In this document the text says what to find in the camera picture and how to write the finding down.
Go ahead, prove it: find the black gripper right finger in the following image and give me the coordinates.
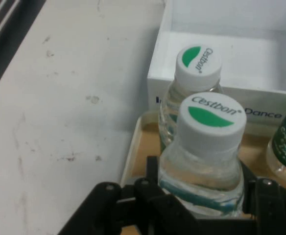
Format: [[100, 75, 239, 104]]
[[240, 163, 286, 235]]

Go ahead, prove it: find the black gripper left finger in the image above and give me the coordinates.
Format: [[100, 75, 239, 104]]
[[58, 156, 200, 235]]

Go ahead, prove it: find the wooden tray with cream rim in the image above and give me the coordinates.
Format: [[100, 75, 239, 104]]
[[119, 110, 286, 235]]

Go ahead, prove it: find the white box with blue sides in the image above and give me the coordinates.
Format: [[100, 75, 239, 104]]
[[146, 0, 286, 138]]

